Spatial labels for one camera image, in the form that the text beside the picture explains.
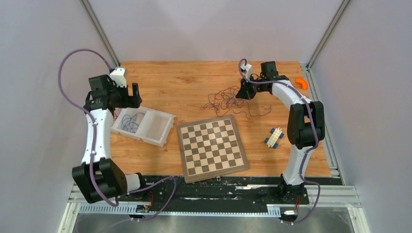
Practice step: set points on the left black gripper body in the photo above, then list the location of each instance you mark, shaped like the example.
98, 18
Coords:
121, 97

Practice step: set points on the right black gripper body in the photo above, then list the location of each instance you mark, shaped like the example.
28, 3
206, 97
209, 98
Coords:
256, 87

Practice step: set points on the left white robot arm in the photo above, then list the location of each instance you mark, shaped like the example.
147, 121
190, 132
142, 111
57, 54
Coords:
98, 177

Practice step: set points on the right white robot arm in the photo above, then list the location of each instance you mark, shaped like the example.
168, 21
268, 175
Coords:
306, 122

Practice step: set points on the white plastic compartment tray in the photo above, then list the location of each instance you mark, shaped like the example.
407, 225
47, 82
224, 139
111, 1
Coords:
146, 124

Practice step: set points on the orange curved plastic piece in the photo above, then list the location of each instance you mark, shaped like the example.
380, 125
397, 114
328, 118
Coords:
302, 83

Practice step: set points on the white blue toy car chassis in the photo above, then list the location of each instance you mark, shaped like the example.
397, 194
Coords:
276, 134

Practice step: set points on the wooden chessboard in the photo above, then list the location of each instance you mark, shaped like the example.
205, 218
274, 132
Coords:
211, 148

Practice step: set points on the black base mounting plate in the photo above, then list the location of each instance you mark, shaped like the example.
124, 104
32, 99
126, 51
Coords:
228, 194

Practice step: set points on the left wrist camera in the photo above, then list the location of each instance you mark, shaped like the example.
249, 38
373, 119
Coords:
118, 75

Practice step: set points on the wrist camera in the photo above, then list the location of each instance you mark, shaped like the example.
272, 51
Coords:
246, 70
118, 75

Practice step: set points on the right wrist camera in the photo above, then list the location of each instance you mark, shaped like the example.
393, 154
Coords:
246, 70

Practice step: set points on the aluminium frame rail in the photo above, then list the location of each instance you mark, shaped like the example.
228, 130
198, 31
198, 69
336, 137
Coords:
332, 208

